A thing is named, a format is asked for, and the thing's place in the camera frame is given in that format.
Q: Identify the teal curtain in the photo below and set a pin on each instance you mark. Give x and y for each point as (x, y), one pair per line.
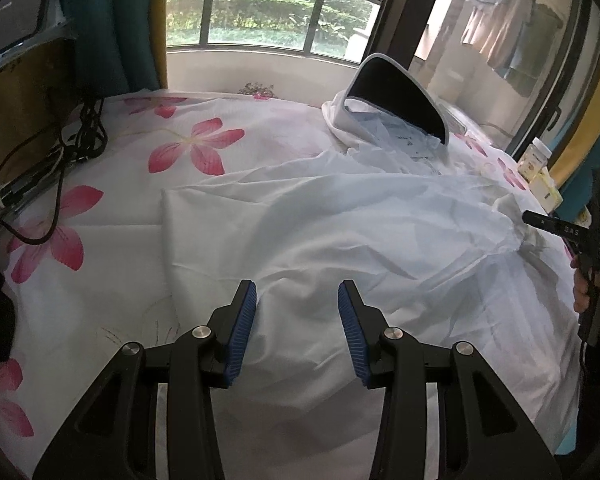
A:
(110, 20)
(575, 177)

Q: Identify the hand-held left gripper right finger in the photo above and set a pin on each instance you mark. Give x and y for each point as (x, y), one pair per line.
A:
(351, 332)

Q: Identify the beige hanging garment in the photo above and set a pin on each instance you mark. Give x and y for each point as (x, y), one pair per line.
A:
(490, 30)

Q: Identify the floral bedsheet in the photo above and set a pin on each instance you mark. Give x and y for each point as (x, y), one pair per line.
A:
(125, 255)

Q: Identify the white supplement bottle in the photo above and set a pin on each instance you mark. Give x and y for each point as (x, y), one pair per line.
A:
(534, 160)

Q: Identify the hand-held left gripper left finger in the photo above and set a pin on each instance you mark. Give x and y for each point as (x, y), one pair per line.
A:
(244, 327)

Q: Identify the black balcony railing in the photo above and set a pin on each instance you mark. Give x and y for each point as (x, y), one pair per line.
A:
(312, 20)

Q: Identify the black door frame post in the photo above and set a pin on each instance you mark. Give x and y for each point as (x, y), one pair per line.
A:
(565, 70)
(405, 5)

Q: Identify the dark hanging garment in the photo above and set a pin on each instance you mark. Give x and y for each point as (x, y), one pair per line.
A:
(535, 50)

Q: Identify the brown cardboard box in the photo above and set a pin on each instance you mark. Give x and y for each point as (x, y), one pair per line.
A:
(20, 105)

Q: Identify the black power strip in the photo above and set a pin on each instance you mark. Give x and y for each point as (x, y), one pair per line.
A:
(30, 181)

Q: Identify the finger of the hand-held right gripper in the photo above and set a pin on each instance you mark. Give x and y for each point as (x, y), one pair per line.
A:
(555, 225)

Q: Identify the yellow tissue box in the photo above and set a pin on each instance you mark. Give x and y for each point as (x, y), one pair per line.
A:
(547, 191)

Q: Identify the yellow curtain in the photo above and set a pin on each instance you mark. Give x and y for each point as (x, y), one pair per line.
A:
(592, 115)
(162, 20)

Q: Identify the white hooded jacket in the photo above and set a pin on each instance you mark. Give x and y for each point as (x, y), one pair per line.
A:
(330, 220)

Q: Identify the person's right hand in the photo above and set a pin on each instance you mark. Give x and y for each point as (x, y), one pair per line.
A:
(580, 290)

